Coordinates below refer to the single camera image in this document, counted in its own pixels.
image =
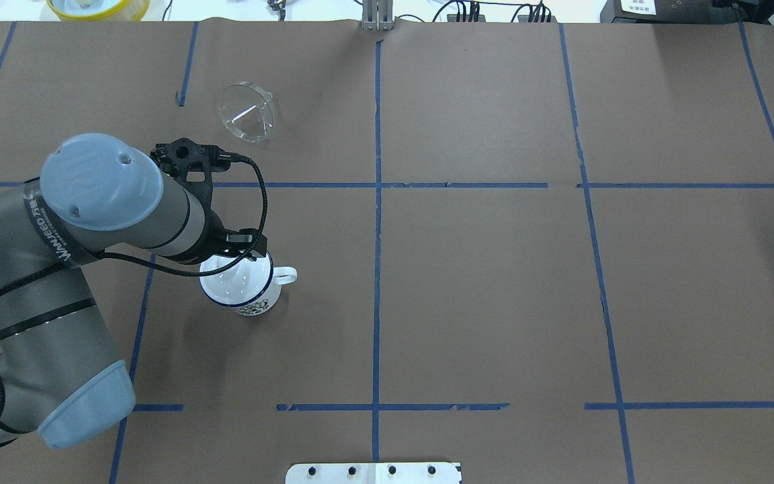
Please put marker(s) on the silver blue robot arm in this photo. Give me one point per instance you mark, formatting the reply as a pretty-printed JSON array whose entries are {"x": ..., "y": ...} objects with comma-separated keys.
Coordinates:
[{"x": 61, "y": 374}]

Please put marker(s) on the white pedestal column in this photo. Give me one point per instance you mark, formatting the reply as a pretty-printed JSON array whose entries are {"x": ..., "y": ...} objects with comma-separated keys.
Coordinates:
[{"x": 375, "y": 472}]

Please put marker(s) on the far orange black adapter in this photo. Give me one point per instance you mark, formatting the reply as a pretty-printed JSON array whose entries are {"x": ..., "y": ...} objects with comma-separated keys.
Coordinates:
[{"x": 467, "y": 12}]

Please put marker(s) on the white enamel cup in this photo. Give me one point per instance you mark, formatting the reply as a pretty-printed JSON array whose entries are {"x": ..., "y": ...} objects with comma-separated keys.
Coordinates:
[{"x": 282, "y": 275}]

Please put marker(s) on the near orange black adapter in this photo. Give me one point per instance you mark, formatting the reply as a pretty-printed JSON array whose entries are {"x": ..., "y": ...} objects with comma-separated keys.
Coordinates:
[{"x": 533, "y": 13}]

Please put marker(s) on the white cup lid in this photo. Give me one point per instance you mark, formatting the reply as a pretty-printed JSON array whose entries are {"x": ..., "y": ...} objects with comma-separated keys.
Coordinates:
[{"x": 241, "y": 284}]

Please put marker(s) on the brown paper table cover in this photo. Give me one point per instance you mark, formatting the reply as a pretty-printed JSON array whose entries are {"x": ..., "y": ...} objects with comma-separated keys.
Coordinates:
[{"x": 544, "y": 252}]

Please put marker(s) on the yellow tape roll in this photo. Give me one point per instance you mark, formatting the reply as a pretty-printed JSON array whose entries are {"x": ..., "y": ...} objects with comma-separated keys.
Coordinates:
[{"x": 99, "y": 11}]

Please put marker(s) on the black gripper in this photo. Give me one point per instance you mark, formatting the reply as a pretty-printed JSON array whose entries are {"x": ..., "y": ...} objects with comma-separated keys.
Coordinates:
[{"x": 214, "y": 236}]

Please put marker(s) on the black box device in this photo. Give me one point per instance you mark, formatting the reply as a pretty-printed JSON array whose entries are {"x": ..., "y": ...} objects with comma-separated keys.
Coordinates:
[{"x": 673, "y": 12}]

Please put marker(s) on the aluminium frame post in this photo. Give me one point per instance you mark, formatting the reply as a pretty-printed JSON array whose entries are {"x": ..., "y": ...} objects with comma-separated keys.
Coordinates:
[{"x": 377, "y": 15}]

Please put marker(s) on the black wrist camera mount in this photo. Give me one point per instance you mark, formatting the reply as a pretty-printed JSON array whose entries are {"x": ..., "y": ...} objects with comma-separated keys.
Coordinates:
[{"x": 192, "y": 165}]

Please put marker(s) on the orange black adapter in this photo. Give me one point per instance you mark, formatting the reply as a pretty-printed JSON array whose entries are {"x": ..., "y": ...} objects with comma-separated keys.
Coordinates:
[
  {"x": 467, "y": 12},
  {"x": 533, "y": 13}
]

